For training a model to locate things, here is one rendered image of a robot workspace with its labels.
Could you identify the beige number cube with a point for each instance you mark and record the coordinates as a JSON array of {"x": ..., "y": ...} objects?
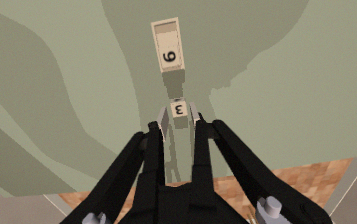
[
  {"x": 178, "y": 107},
  {"x": 169, "y": 56}
]

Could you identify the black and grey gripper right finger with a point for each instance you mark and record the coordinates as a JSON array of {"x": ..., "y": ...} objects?
[{"x": 275, "y": 201}]

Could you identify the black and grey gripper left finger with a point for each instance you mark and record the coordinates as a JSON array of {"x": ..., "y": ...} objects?
[{"x": 104, "y": 203}]

